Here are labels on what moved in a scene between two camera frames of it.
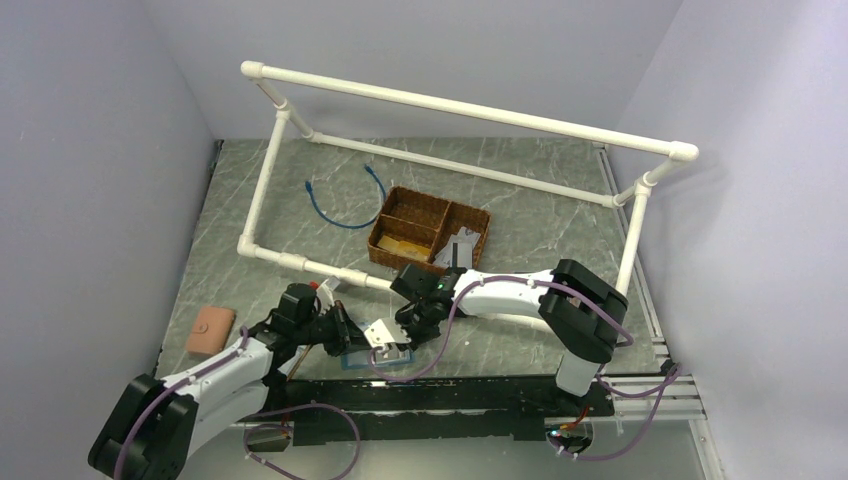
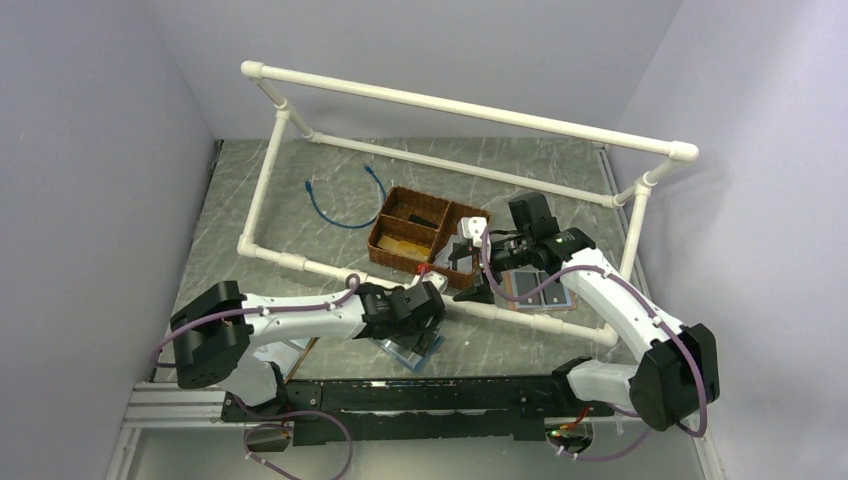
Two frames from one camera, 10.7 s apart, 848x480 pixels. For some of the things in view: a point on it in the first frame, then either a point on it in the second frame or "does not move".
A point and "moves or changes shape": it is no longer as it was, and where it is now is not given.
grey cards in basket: [466, 240] does not move
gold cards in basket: [407, 248] does not move
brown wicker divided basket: [418, 228] does not move
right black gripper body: [419, 325] to [511, 252]
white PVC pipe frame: [682, 152] does not move
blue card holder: [366, 357] moves or changes shape
